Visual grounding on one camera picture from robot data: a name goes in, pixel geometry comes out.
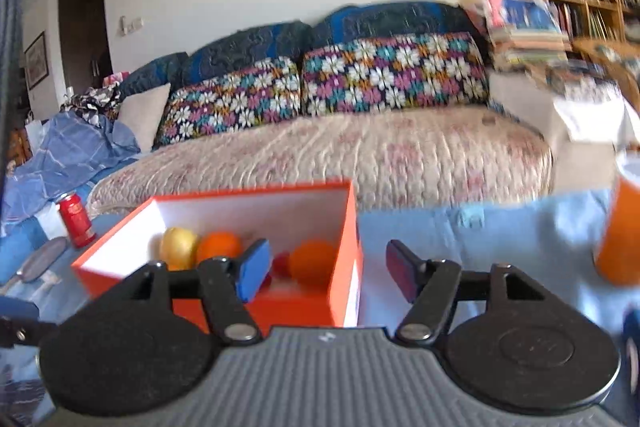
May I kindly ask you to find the orange cardboard box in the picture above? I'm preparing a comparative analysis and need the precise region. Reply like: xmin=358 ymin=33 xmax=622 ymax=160
xmin=71 ymin=179 xmax=364 ymax=333

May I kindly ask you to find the floral cushion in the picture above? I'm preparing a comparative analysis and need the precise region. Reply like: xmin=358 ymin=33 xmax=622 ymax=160
xmin=300 ymin=32 xmax=491 ymax=118
xmin=152 ymin=56 xmax=302 ymax=150

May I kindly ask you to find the sofa with quilted cover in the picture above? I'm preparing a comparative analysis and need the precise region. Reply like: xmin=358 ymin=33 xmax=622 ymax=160
xmin=86 ymin=104 xmax=553 ymax=218

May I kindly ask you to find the large orange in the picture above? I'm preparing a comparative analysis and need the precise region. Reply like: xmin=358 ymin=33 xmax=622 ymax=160
xmin=196 ymin=232 xmax=246 ymax=264
xmin=288 ymin=240 xmax=338 ymax=290

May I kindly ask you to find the blue striped blanket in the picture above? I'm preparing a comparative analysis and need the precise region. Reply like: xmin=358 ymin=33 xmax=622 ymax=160
xmin=0 ymin=112 xmax=141 ymax=228

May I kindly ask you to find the orange canister with white lid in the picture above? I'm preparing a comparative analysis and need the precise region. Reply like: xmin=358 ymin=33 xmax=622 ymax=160
xmin=592 ymin=152 xmax=640 ymax=286

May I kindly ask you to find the blue patterned back cushion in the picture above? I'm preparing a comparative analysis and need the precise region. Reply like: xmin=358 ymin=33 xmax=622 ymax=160
xmin=117 ymin=52 xmax=190 ymax=98
xmin=182 ymin=21 xmax=313 ymax=85
xmin=312 ymin=2 xmax=483 ymax=52

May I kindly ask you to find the blue printed tablecloth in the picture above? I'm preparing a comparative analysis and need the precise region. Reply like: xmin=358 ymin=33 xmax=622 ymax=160
xmin=0 ymin=187 xmax=640 ymax=408

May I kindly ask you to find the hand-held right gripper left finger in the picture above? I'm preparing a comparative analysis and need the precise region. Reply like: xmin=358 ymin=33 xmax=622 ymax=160
xmin=112 ymin=238 xmax=273 ymax=348

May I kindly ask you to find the white wall switch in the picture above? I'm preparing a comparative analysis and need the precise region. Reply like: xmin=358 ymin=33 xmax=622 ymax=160
xmin=119 ymin=14 xmax=145 ymax=36

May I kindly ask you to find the grey paddle with handle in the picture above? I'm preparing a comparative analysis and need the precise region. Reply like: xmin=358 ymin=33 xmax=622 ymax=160
xmin=0 ymin=237 xmax=69 ymax=295

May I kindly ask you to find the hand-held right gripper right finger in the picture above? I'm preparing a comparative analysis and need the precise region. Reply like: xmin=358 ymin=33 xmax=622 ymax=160
xmin=385 ymin=239 xmax=553 ymax=348

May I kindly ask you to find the beige pillow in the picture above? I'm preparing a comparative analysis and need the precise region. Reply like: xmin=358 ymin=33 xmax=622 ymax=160
xmin=117 ymin=83 xmax=172 ymax=152

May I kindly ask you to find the black and white patterned cloth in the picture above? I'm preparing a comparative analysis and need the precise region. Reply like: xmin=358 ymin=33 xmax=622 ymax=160
xmin=60 ymin=84 xmax=123 ymax=128

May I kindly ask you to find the stack of books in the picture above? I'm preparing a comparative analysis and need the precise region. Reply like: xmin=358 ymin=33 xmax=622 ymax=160
xmin=482 ymin=0 xmax=573 ymax=70

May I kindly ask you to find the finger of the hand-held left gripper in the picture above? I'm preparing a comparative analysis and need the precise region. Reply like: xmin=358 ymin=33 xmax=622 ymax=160
xmin=0 ymin=297 xmax=57 ymax=349

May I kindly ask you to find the white covered side table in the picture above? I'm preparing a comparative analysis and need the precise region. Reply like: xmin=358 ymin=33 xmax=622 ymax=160
xmin=487 ymin=69 xmax=640 ymax=198

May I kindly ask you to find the grey braided cable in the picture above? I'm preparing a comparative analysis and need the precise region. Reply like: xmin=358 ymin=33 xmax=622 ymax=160
xmin=0 ymin=0 xmax=26 ymax=208

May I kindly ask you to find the small framed picture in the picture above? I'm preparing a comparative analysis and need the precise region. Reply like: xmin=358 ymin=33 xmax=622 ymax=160
xmin=24 ymin=32 xmax=49 ymax=90

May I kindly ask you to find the red soda can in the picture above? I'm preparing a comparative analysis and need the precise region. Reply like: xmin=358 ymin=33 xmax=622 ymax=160
xmin=56 ymin=192 xmax=97 ymax=249

